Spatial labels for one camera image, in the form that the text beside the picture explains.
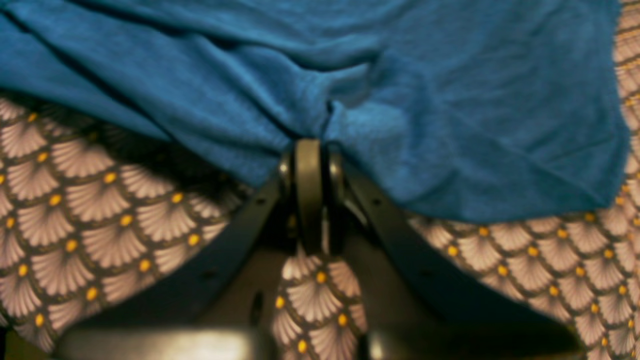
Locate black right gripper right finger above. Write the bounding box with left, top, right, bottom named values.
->
left=322, top=145, right=585, bottom=360

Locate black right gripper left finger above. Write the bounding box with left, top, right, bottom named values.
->
left=52, top=139, right=322, bottom=360

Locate blue long-sleeve T-shirt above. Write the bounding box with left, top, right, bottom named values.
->
left=1, top=0, right=630, bottom=223

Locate fan-patterned tablecloth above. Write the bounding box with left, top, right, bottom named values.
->
left=1, top=0, right=639, bottom=360

